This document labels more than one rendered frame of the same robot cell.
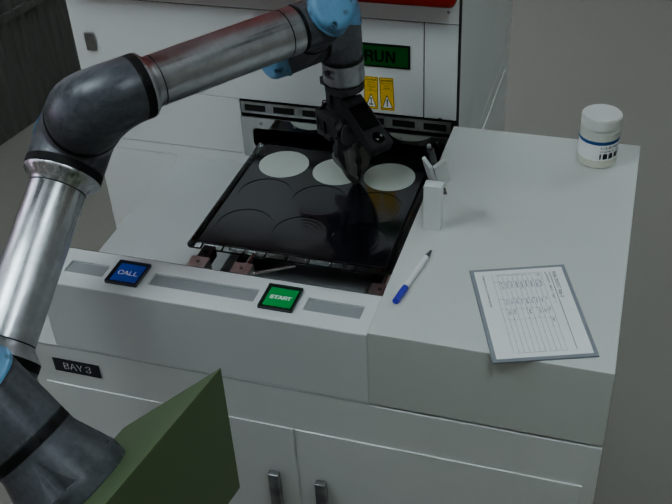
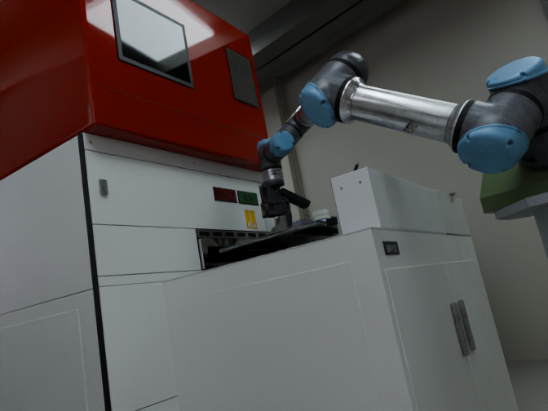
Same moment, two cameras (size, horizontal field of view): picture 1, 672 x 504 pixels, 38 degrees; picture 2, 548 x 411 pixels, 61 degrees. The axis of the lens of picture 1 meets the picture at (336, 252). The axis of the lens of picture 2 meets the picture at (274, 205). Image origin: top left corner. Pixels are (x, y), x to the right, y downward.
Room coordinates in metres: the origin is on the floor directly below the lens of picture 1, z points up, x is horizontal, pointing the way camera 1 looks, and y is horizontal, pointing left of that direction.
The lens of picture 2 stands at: (1.22, 1.51, 0.70)
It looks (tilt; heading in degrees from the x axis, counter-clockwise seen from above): 12 degrees up; 283
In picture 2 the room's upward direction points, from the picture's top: 11 degrees counter-clockwise
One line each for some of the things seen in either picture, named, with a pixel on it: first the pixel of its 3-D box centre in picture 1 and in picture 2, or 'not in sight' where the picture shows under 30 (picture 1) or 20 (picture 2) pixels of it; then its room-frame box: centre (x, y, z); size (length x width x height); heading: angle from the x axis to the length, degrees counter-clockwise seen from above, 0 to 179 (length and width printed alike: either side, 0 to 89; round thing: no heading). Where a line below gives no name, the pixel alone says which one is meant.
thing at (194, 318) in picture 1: (210, 321); (396, 209); (1.19, 0.21, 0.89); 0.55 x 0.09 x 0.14; 71
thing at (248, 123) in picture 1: (343, 145); (245, 253); (1.72, -0.03, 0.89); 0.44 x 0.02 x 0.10; 71
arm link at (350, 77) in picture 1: (342, 71); (272, 177); (1.57, -0.03, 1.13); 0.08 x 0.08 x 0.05
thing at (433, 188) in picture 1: (435, 187); not in sight; (1.33, -0.17, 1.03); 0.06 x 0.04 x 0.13; 161
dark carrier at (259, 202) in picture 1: (318, 201); (298, 238); (1.51, 0.03, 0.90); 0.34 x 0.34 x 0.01; 71
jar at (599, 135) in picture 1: (599, 136); (322, 221); (1.49, -0.48, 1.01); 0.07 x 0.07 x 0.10
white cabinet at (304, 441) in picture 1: (353, 430); (370, 387); (1.39, -0.01, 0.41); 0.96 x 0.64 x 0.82; 71
